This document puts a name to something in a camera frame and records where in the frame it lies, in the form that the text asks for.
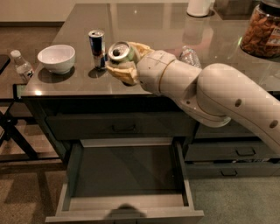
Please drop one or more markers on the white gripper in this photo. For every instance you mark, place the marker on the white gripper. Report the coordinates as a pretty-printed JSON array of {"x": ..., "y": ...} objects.
[{"x": 151, "y": 71}]

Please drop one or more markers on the green soda can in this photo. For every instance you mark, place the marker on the green soda can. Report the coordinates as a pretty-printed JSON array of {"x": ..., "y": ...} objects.
[{"x": 121, "y": 52}]

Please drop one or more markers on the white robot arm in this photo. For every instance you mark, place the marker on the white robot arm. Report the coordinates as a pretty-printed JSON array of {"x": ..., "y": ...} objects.
[{"x": 214, "y": 95}]

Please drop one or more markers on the blue silver energy drink can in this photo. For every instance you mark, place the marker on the blue silver energy drink can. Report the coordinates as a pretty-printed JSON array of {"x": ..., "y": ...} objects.
[{"x": 97, "y": 43}]

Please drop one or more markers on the clear plastic bottle on counter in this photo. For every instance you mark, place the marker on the clear plastic bottle on counter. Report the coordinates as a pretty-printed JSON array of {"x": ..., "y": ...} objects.
[{"x": 189, "y": 56}]

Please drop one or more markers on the grey counter cabinet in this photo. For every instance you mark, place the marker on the grey counter cabinet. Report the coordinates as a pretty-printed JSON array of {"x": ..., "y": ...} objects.
[{"x": 159, "y": 25}]

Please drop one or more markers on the grey top left drawer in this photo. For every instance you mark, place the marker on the grey top left drawer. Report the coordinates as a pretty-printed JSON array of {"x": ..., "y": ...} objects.
[{"x": 121, "y": 125}]

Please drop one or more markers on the grey middle right drawer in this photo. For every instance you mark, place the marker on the grey middle right drawer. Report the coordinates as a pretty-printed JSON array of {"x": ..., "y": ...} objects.
[{"x": 229, "y": 151}]

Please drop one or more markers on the open grey middle drawer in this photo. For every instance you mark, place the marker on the open grey middle drawer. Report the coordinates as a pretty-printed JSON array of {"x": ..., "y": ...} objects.
[{"x": 145, "y": 183}]

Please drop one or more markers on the grey top right drawer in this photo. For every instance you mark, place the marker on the grey top right drawer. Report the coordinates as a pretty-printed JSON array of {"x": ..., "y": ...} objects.
[{"x": 232, "y": 129}]

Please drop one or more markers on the grey bottom right drawer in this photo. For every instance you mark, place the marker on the grey bottom right drawer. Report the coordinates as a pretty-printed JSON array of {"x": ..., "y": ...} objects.
[{"x": 200, "y": 171}]

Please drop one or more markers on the white ceramic bowl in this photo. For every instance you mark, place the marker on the white ceramic bowl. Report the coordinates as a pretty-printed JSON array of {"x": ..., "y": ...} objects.
[{"x": 58, "y": 59}]

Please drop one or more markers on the small water bottle white cap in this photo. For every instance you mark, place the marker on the small water bottle white cap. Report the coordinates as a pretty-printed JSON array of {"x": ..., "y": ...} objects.
[{"x": 23, "y": 67}]

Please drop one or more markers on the clear jar of snacks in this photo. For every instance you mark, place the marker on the clear jar of snacks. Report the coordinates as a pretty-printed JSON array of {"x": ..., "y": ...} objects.
[{"x": 262, "y": 37}]

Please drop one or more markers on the dark side table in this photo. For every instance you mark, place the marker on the dark side table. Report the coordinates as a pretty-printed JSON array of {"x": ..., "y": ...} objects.
[{"x": 11, "y": 87}]

